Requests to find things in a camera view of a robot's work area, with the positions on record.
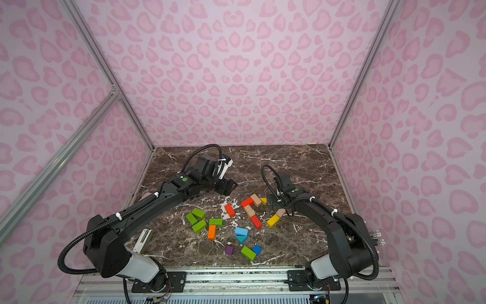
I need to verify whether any tan block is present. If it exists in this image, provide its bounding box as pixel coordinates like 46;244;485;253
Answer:
251;194;263;206
276;208;286;218
244;205;256;218

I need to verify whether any red block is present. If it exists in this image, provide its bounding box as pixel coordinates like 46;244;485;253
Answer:
240;198;254;208
224;204;236;218
250;215;263;229

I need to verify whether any blue small block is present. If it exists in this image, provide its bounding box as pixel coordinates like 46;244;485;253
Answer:
253;244;262;255

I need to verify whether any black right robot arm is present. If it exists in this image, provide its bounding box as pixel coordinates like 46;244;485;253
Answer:
260;164;379;287

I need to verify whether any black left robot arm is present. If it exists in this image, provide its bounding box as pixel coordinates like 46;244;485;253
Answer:
58;144;237;291

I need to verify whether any green block upper left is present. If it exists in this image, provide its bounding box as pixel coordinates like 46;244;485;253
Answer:
192;208;206;220

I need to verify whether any green block far left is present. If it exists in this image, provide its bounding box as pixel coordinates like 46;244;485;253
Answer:
186;213;198;226

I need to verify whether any green block lower left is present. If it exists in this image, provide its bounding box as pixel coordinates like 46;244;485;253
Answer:
192;220;207;233

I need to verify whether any light blue block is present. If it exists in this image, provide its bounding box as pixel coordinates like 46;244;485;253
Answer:
235;227;249;236

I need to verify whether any orange block left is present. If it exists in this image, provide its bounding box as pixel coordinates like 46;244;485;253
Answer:
208;225;217;241

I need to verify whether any teal triangle block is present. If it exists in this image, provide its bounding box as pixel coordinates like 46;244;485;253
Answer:
236;236;248;243

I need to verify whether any green block bottom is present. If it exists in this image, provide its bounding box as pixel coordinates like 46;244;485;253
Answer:
241;246;257;261

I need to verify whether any bundle of coloured pencils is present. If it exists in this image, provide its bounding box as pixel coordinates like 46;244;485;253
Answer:
370;230;386;246

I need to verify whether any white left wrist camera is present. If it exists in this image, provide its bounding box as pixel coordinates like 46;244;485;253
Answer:
216;155;233;179

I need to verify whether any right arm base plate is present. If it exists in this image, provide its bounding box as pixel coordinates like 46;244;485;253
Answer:
284;269;341;292

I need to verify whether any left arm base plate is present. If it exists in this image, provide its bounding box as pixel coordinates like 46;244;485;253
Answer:
131;271;187;293

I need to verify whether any aluminium front rail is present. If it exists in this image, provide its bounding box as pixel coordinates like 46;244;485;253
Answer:
70;265;403;304

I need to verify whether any aluminium diagonal frame bar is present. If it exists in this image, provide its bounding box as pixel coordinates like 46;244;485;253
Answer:
1;89;119;244

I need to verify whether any left corner frame post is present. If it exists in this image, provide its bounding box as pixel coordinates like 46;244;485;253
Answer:
59;0;156;151

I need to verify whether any corner frame post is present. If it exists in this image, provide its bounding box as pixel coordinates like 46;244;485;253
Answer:
59;0;156;151
328;0;403;150

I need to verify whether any right corner frame post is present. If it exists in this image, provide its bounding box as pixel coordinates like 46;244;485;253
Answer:
328;0;403;150

